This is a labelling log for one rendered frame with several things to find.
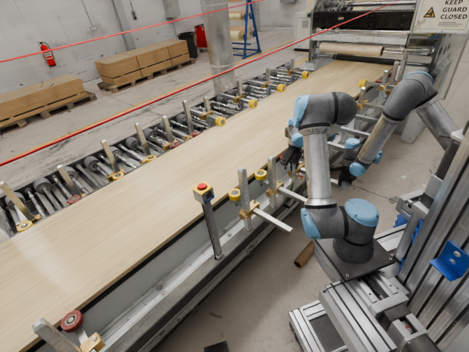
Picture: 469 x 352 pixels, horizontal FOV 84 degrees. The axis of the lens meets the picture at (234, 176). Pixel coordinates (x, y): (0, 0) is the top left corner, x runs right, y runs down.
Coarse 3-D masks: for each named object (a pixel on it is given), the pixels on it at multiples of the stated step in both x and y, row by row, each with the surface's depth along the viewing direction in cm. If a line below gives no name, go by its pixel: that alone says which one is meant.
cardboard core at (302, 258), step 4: (308, 244) 225; (312, 244) 224; (308, 248) 222; (312, 248) 222; (304, 252) 219; (308, 252) 219; (312, 252) 220; (300, 256) 216; (304, 256) 216; (308, 256) 218; (296, 260) 215; (300, 260) 214; (304, 260) 215; (296, 264) 218; (300, 264) 212; (304, 264) 216
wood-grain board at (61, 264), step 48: (288, 96) 274; (192, 144) 218; (240, 144) 209; (96, 192) 180; (144, 192) 174; (192, 192) 168; (48, 240) 149; (96, 240) 145; (144, 240) 141; (0, 288) 127; (48, 288) 124; (96, 288) 121; (0, 336) 109
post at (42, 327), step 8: (40, 320) 87; (40, 328) 86; (48, 328) 88; (56, 328) 94; (40, 336) 87; (48, 336) 89; (56, 336) 91; (64, 336) 97; (56, 344) 93; (64, 344) 95; (72, 344) 99
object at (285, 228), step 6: (240, 198) 165; (240, 204) 162; (258, 210) 155; (258, 216) 154; (264, 216) 151; (270, 216) 150; (270, 222) 148; (276, 222) 146; (282, 222) 145; (282, 228) 143; (288, 228) 141; (288, 234) 142
